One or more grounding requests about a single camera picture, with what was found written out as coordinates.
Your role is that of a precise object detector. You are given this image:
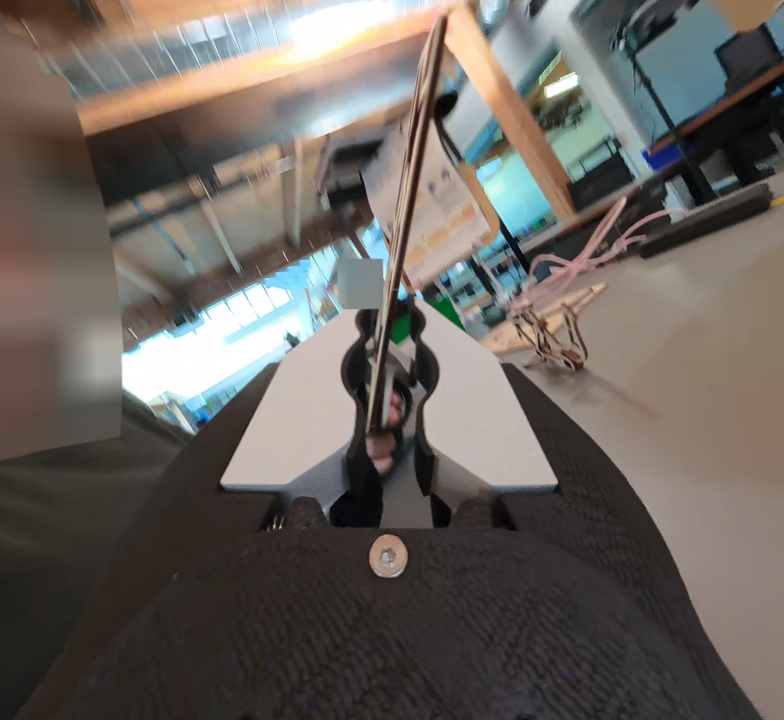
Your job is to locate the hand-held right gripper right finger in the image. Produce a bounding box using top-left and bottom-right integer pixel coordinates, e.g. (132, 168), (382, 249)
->
(398, 298), (559, 497)

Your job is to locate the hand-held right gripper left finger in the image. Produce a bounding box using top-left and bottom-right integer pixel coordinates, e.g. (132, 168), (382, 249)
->
(219, 307), (382, 497)

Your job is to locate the thin wooden model panel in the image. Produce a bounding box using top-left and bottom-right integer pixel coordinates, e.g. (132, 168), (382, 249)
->
(367, 13), (454, 434)

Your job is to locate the flat wooden parts sheet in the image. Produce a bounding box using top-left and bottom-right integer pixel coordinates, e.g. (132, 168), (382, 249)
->
(481, 282), (610, 356)

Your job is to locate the person's left hand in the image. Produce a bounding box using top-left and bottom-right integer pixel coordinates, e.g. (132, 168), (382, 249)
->
(367, 386), (410, 476)

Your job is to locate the green plastic bin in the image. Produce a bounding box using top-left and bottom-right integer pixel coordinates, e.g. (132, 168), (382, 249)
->
(392, 298), (466, 347)

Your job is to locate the printed instruction sheet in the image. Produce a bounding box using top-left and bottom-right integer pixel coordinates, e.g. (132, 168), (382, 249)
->
(361, 120), (500, 292)

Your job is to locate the person's dark shirt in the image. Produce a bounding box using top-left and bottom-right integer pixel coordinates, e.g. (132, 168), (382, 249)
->
(0, 392), (206, 720)

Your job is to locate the black box device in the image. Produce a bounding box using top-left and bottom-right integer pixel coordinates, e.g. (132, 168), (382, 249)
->
(315, 132), (393, 209)

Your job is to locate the black bar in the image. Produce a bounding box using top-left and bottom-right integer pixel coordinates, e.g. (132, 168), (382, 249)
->
(640, 184), (774, 260)

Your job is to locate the blue plastic bin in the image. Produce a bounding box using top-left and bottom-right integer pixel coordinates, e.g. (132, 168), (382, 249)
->
(640, 144), (681, 173)

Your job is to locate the black metal stand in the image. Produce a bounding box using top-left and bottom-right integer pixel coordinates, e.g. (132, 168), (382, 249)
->
(612, 28), (717, 203)

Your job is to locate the wooden top desk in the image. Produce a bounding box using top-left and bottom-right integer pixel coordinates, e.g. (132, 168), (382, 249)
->
(649, 59), (784, 182)

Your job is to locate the assembled wooden model frame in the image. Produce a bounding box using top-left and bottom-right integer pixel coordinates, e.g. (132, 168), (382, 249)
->
(511, 304), (589, 372)

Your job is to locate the pink cable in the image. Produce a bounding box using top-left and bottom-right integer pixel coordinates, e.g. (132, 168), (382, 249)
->
(508, 196), (687, 317)

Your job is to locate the wooden support post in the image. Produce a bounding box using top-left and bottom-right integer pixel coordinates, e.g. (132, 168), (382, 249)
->
(447, 0), (577, 216)

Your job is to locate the silver ventilation duct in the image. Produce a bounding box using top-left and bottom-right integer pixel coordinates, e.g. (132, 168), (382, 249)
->
(37, 0), (515, 102)

